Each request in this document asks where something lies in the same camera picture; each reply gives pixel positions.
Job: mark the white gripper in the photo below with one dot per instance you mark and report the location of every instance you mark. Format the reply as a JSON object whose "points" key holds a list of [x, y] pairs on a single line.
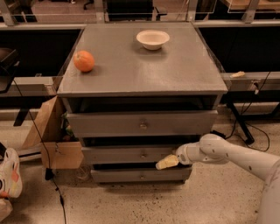
{"points": [[184, 155]]}

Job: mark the grey drawer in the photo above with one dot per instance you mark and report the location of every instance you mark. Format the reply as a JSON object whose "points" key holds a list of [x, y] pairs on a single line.
{"points": [[132, 149], [141, 175], [139, 117]]}

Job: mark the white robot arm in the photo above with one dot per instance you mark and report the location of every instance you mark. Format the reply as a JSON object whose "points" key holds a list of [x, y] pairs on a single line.
{"points": [[212, 148]]}

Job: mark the grey bottom drawer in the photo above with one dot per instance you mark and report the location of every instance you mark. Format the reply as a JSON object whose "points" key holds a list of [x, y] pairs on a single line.
{"points": [[141, 175]]}

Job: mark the grey top drawer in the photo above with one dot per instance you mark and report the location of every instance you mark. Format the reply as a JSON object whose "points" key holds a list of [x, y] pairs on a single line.
{"points": [[139, 117]]}

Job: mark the grey wooden drawer cabinet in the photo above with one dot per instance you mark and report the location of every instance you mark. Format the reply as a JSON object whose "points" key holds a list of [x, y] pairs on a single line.
{"points": [[123, 68]]}

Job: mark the small yellow foam piece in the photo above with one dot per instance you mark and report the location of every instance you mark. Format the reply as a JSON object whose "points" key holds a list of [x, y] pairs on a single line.
{"points": [[238, 74]]}

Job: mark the brown cardboard box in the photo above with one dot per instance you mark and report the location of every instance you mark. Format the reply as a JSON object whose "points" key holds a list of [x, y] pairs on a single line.
{"points": [[46, 136]]}

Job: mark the white paper bowl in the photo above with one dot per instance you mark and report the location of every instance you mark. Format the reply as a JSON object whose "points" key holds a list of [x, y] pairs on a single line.
{"points": [[152, 39]]}

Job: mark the orange fruit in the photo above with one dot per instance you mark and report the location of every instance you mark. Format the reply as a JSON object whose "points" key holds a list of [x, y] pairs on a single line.
{"points": [[84, 61]]}

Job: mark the white and orange sneaker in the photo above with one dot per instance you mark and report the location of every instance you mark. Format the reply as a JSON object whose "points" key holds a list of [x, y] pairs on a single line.
{"points": [[10, 181]]}

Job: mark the black chair left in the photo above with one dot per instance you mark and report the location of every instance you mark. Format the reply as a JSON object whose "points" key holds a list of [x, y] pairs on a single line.
{"points": [[9, 60]]}

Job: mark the black power adapter with cable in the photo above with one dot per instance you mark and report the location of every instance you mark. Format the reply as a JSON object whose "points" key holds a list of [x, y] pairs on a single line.
{"points": [[238, 116]]}

